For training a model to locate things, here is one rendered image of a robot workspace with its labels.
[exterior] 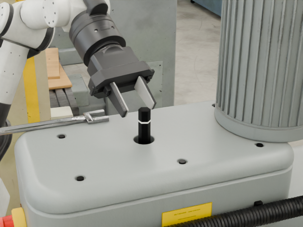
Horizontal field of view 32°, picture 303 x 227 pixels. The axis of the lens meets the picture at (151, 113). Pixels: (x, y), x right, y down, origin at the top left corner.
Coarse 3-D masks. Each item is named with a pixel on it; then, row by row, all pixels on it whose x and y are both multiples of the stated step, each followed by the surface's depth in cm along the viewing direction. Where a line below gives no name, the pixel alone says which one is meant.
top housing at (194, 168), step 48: (48, 144) 92; (96, 144) 92; (192, 144) 92; (240, 144) 92; (288, 144) 93; (48, 192) 79; (96, 192) 80; (144, 192) 82; (192, 192) 86; (240, 192) 89; (288, 192) 95
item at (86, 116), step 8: (88, 112) 102; (96, 112) 102; (104, 112) 102; (48, 120) 99; (56, 120) 98; (64, 120) 99; (72, 120) 99; (80, 120) 99; (88, 120) 99; (96, 120) 99; (104, 120) 100; (0, 128) 95; (8, 128) 95; (16, 128) 96; (24, 128) 96; (32, 128) 96; (40, 128) 97
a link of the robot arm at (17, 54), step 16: (0, 16) 119; (0, 32) 119; (0, 48) 122; (16, 48) 123; (32, 48) 128; (0, 64) 122; (16, 64) 124; (0, 80) 123; (16, 80) 126; (0, 96) 124
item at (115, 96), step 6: (114, 84) 92; (108, 90) 92; (114, 90) 92; (108, 96) 94; (114, 96) 92; (120, 96) 91; (114, 102) 92; (120, 102) 91; (120, 108) 91; (126, 108) 90; (120, 114) 91; (126, 114) 91
